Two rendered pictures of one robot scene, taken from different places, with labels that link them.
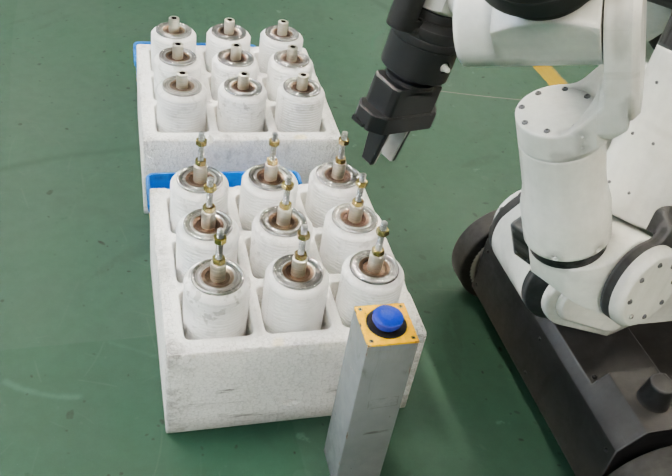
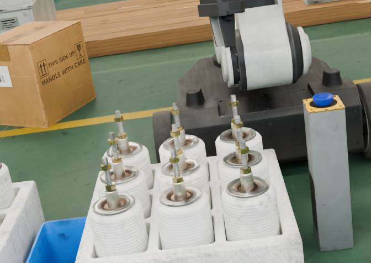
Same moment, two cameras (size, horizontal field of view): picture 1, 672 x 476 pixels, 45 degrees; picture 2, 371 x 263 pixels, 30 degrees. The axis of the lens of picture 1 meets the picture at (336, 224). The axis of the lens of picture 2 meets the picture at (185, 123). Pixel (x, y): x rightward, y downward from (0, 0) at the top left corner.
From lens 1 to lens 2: 1.30 m
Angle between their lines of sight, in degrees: 59
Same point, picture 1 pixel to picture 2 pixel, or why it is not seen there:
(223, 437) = not seen: outside the picture
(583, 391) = not seen: hidden behind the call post
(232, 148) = (12, 239)
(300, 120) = (10, 188)
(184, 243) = (197, 210)
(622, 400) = (333, 91)
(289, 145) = (25, 208)
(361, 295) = (258, 147)
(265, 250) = (201, 185)
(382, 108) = not seen: outside the picture
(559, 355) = (290, 114)
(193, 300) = (268, 202)
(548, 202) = not seen: outside the picture
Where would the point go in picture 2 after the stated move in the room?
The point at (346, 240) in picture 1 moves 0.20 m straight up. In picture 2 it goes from (202, 149) to (188, 54)
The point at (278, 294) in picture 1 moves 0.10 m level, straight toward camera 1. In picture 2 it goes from (262, 169) to (316, 169)
